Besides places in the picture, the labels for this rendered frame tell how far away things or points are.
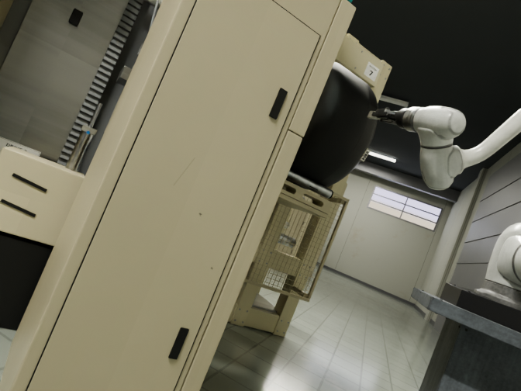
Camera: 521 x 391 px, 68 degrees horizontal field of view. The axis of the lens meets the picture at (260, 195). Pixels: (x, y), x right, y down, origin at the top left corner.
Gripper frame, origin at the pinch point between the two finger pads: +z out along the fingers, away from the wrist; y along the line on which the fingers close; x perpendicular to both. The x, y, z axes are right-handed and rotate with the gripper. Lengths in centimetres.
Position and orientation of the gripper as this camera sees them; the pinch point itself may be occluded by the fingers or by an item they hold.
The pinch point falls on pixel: (374, 115)
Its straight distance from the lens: 168.5
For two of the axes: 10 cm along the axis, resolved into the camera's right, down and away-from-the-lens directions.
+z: -3.8, -2.5, 8.9
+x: -4.4, 9.0, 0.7
